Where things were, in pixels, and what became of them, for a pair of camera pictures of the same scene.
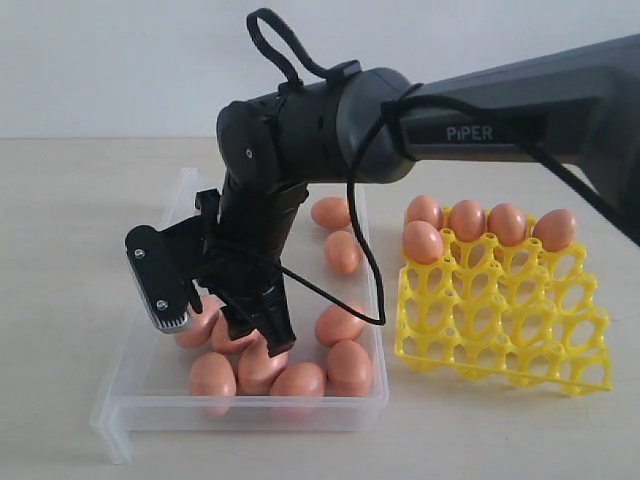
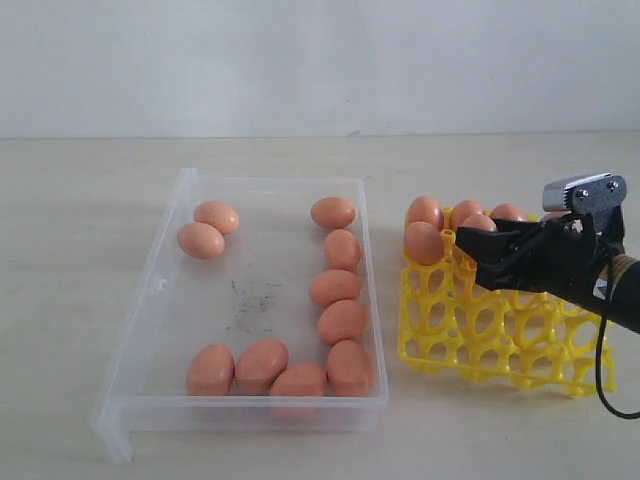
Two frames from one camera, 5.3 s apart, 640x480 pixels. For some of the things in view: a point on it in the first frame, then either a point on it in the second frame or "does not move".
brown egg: (198, 329) -> (331, 285)
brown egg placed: (423, 208) does not move
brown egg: (335, 323) does not move
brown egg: (299, 379) does not move
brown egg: (221, 338) -> (480, 221)
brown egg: (423, 242) does not move
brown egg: (331, 212) does not move
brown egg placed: (469, 220) does not move
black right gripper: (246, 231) -> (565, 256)
